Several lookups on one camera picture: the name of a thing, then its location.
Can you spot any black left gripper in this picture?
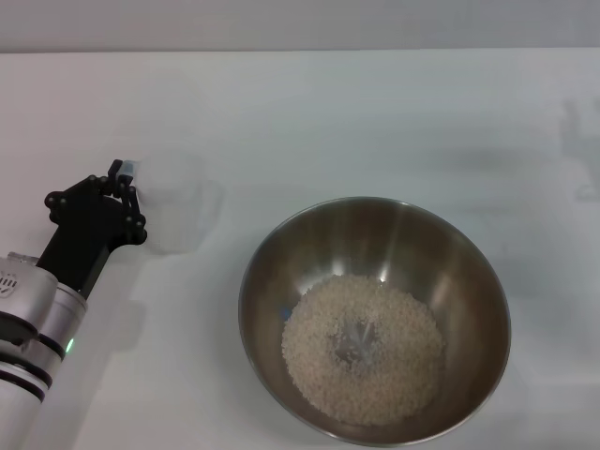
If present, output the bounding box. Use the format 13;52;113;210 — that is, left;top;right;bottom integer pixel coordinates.
36;158;149;300

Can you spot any clear plastic measuring cup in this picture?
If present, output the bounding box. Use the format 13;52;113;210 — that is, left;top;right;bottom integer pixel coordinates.
119;147;225;257

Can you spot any stainless steel mixing bowl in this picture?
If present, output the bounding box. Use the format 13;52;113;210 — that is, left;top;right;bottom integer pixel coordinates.
237;196;513;447

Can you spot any white uncooked rice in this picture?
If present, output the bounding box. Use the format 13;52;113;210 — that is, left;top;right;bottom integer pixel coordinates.
279;273;447;428

